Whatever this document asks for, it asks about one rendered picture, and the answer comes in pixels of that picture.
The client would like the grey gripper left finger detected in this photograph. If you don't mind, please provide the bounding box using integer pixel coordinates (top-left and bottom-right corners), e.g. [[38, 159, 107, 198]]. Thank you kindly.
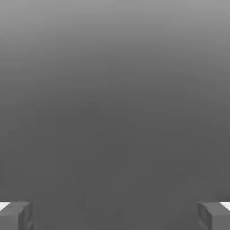
[[0, 201, 34, 230]]

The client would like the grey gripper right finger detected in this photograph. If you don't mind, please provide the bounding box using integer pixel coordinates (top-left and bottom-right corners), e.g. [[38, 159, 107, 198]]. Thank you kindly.
[[197, 201, 230, 230]]

